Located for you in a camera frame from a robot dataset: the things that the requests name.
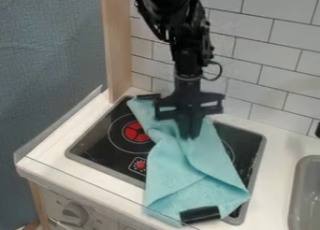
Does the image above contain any toy stove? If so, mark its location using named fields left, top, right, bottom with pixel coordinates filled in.
left=64, top=94, right=268, bottom=227

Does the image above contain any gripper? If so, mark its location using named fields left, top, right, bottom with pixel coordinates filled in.
left=153, top=72, right=226, bottom=140

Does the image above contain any toy sink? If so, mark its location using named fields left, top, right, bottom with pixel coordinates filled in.
left=285, top=154, right=320, bottom=230

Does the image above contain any light blue cloth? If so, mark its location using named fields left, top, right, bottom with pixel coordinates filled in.
left=124, top=94, right=253, bottom=228

